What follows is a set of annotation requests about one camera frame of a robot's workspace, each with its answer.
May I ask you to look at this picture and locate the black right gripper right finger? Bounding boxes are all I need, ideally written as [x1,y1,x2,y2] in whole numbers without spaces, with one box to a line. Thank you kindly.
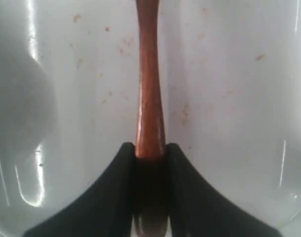
[166,143,281,237]

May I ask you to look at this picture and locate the white rectangular plastic tray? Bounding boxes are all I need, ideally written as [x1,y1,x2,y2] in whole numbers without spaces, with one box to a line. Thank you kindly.
[0,0,301,237]

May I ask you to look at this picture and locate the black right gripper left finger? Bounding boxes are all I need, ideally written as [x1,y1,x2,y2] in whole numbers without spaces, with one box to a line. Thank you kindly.
[24,143,135,237]

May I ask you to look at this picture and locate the brown wooden spoon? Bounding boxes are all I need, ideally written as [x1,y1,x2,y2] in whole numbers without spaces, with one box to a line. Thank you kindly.
[135,0,165,160]

